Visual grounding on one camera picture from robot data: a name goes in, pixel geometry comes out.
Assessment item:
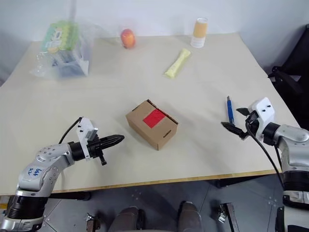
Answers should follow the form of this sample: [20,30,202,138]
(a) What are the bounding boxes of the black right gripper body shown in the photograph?
[245,110,260,138]

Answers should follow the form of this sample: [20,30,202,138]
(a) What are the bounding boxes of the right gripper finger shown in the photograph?
[236,107,252,117]
[221,121,249,141]

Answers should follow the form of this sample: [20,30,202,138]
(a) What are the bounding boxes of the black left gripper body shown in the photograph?
[86,135,108,166]

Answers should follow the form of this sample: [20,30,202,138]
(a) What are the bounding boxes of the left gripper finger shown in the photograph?
[101,140,123,149]
[99,134,126,144]

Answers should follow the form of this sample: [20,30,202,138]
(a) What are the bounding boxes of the blue utility knife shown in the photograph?
[225,96,236,127]

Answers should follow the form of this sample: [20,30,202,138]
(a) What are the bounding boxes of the brown cardboard box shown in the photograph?
[125,98,180,151]

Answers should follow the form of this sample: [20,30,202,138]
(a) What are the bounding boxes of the red tape patch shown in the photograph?
[142,108,167,128]

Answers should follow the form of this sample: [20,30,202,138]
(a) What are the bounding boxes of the black chair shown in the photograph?
[267,23,309,129]

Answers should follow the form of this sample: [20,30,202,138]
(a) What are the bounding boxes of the dark rounded shape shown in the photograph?
[178,200,204,232]
[114,205,146,232]

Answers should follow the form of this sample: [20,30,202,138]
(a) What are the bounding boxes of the yellow wrapped snack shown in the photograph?
[164,48,193,79]

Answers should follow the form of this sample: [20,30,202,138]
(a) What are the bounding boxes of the blue and white package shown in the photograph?
[50,49,90,78]

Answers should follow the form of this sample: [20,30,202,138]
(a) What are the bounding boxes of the orange and white paper cup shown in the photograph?
[190,17,209,49]

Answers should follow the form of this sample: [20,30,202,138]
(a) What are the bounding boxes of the clear plastic bag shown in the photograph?
[29,19,102,81]

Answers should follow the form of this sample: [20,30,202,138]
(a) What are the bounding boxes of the red yellow apple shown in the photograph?
[120,28,136,50]

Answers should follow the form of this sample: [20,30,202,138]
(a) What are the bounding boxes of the yellow floor object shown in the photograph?
[0,196,9,216]

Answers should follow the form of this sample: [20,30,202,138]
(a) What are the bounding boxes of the green packaged goods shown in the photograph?
[39,20,81,53]

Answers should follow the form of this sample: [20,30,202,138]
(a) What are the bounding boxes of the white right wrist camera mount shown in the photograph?
[250,97,276,143]

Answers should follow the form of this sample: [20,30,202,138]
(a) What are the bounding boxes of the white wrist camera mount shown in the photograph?
[250,97,276,143]
[76,116,99,162]

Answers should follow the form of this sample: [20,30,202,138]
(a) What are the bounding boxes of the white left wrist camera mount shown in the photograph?
[76,116,99,162]

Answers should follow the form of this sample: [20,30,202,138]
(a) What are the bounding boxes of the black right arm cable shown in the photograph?
[245,117,287,194]

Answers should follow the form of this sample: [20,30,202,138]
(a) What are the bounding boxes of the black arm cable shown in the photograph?
[245,117,287,194]
[58,117,83,145]

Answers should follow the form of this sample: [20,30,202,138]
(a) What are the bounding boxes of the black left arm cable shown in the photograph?
[58,117,83,145]

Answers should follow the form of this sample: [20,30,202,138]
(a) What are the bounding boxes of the metal clamp bracket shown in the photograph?
[85,212,101,232]
[216,203,240,232]

